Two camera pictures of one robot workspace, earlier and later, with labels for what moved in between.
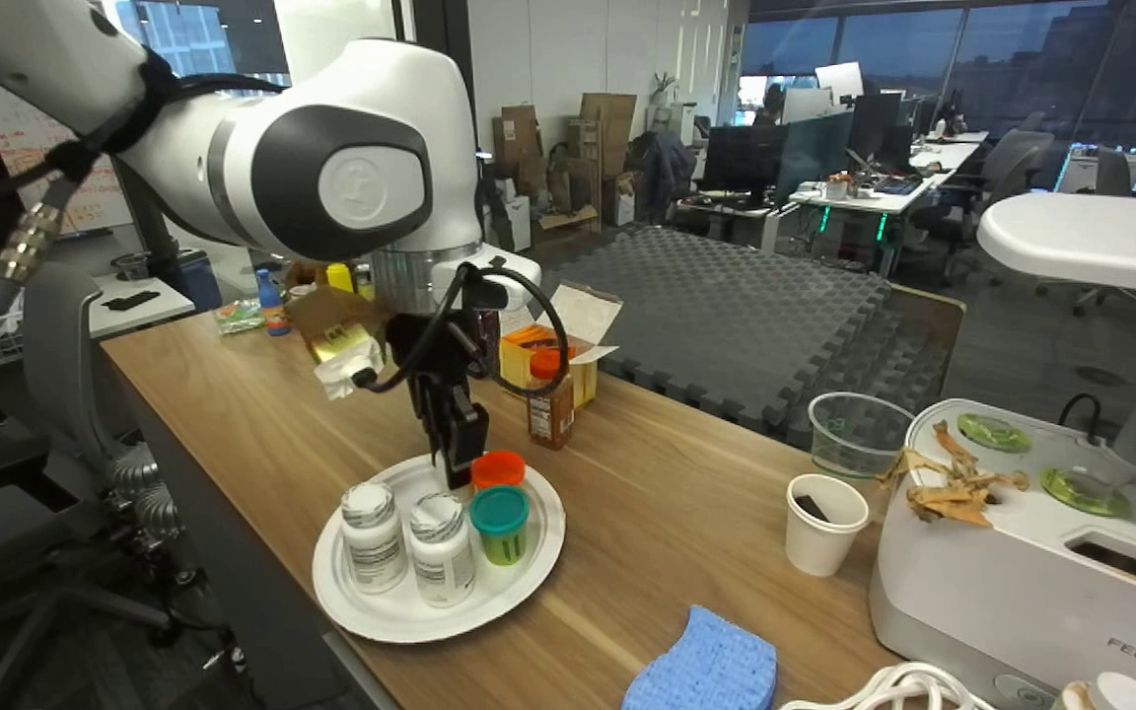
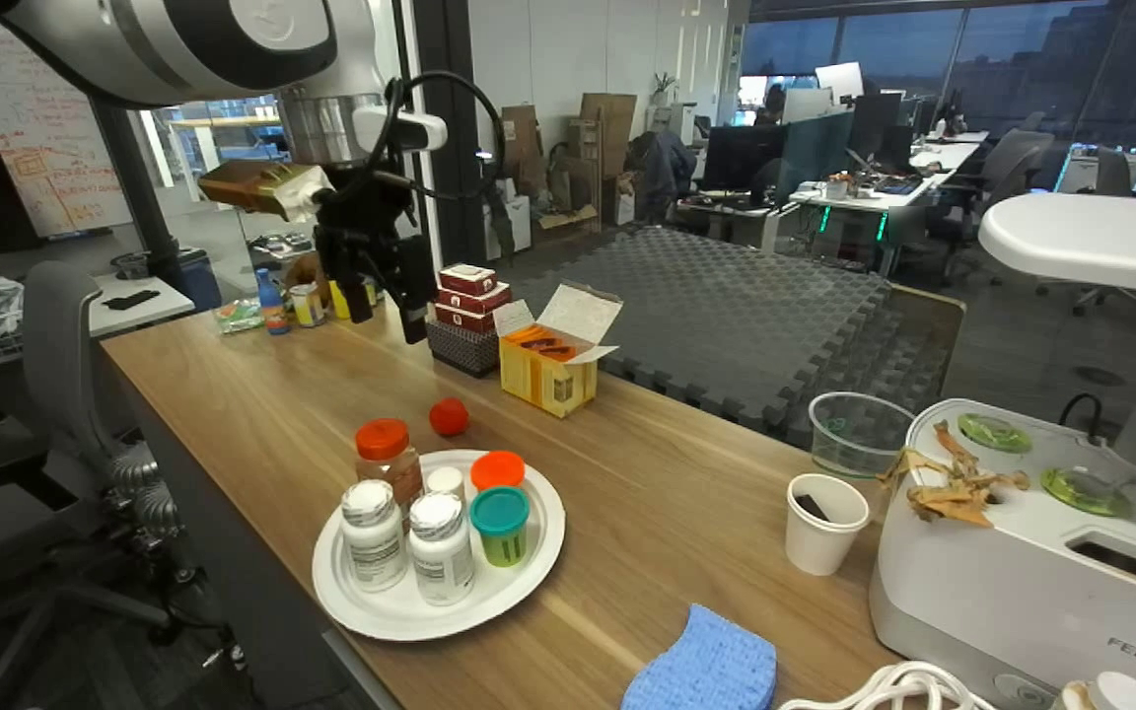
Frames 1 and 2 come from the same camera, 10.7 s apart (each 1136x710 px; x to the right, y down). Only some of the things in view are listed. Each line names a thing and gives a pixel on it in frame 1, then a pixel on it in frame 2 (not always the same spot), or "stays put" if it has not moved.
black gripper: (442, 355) → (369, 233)
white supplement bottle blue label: (374, 533) stays put
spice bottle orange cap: (554, 411) → (383, 455)
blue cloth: (711, 666) stays put
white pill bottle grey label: (442, 553) stays put
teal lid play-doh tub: (498, 520) stays put
